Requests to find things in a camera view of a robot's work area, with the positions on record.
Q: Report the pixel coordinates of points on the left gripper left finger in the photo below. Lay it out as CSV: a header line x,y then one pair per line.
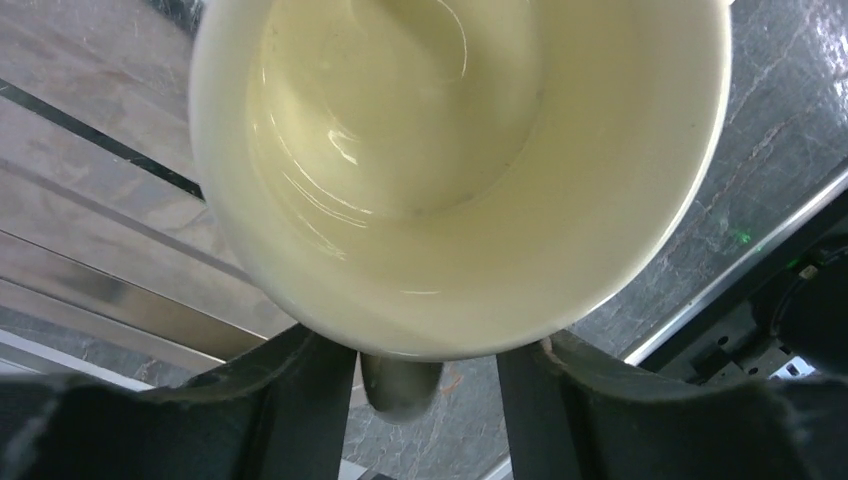
x,y
278,411

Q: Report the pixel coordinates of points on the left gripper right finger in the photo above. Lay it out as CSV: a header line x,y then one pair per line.
x,y
574,412

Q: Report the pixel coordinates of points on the cream ribbed mug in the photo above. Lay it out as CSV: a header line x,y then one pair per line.
x,y
426,181

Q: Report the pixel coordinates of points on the metal tray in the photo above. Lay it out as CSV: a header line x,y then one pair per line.
x,y
104,228

